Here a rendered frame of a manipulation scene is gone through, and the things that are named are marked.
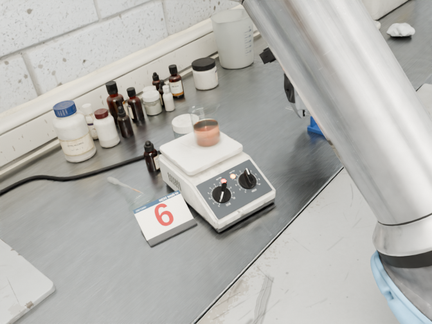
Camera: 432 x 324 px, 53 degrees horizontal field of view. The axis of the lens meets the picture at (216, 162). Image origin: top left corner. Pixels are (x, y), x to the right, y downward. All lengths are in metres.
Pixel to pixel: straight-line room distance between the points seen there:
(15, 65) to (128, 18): 0.34
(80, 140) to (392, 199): 0.75
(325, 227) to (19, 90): 0.76
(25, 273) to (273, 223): 0.41
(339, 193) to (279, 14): 0.50
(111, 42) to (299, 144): 0.59
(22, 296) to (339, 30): 0.59
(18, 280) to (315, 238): 0.48
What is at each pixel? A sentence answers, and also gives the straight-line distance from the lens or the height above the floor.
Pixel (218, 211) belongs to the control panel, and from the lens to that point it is 0.73.
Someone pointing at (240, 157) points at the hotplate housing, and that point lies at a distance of 0.80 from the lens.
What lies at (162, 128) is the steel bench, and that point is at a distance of 1.09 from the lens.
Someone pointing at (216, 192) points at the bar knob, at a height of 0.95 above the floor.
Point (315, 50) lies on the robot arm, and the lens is 0.37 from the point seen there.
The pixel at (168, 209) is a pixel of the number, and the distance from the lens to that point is 0.78.
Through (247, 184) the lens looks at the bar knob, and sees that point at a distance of 0.76.
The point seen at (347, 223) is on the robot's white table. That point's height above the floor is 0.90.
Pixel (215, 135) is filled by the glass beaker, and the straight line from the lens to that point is 0.79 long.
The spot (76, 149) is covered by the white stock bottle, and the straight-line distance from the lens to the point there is 1.02.
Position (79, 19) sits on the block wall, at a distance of 1.19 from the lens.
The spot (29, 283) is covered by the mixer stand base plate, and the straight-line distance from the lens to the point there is 0.77.
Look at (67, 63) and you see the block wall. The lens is 1.18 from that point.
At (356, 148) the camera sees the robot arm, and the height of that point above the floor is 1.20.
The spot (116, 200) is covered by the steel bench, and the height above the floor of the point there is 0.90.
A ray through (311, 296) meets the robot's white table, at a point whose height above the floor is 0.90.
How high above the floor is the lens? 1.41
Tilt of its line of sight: 33 degrees down
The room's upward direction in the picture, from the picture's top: 9 degrees counter-clockwise
